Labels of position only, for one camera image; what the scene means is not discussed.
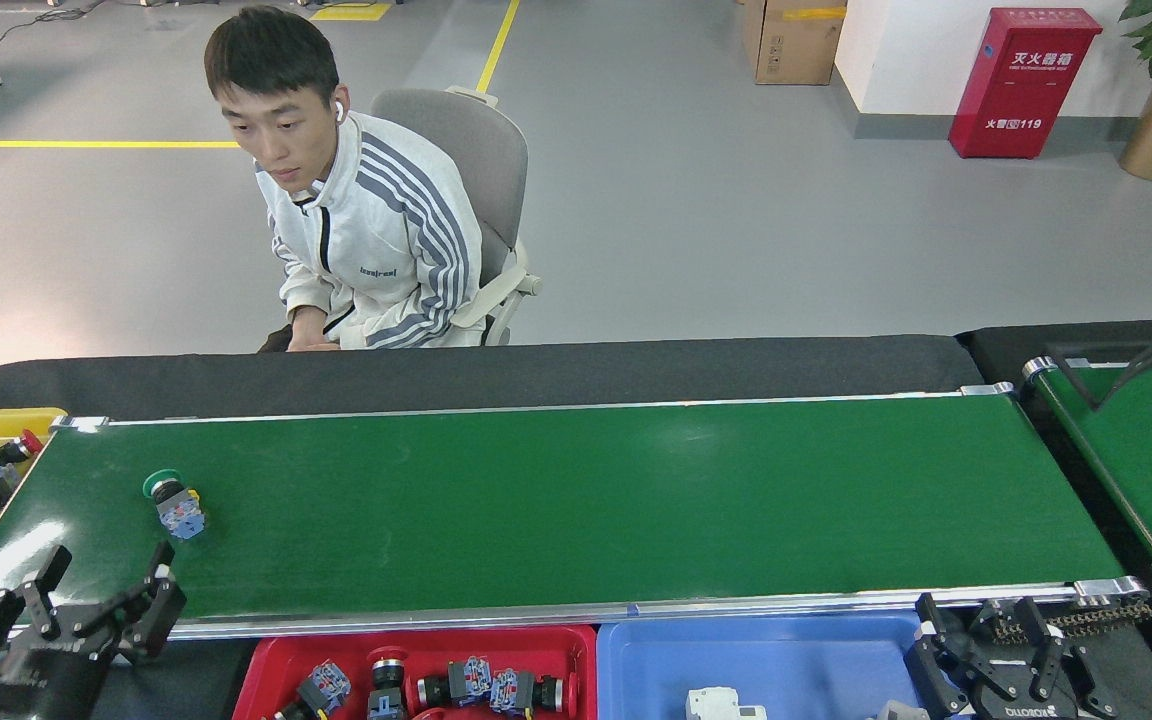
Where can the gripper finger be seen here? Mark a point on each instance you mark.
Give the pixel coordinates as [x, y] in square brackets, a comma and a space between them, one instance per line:
[161, 615]
[924, 660]
[6, 620]
[1051, 660]

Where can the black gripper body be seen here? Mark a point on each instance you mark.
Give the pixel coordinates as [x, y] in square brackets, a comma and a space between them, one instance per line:
[36, 690]
[1026, 712]

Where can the green mushroom push button switch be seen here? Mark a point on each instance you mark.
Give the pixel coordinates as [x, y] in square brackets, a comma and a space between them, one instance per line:
[326, 688]
[179, 515]

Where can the blue plastic tray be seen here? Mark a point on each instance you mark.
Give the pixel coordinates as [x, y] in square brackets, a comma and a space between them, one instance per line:
[796, 660]

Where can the short green conveyor belt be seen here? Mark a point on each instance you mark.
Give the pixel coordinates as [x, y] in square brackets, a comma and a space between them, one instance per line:
[1146, 450]

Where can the red plastic tray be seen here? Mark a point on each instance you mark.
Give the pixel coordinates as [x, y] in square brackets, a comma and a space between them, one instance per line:
[416, 645]

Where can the long green conveyor belt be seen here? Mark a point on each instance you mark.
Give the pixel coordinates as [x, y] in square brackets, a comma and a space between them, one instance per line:
[586, 500]

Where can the person's right hand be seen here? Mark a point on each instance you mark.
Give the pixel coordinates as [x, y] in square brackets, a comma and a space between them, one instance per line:
[314, 335]

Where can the person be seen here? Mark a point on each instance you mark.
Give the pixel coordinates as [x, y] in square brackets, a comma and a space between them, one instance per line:
[386, 250]

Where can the black table cloth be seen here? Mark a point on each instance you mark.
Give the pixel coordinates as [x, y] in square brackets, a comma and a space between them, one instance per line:
[536, 375]

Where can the grey office chair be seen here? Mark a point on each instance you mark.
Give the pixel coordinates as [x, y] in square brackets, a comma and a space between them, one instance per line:
[466, 150]

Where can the red fire extinguisher box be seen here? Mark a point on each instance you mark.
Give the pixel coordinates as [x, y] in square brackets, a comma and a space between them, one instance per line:
[1021, 85]

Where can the brown cardboard box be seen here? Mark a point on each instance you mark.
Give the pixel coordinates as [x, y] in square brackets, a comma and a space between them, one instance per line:
[796, 45]

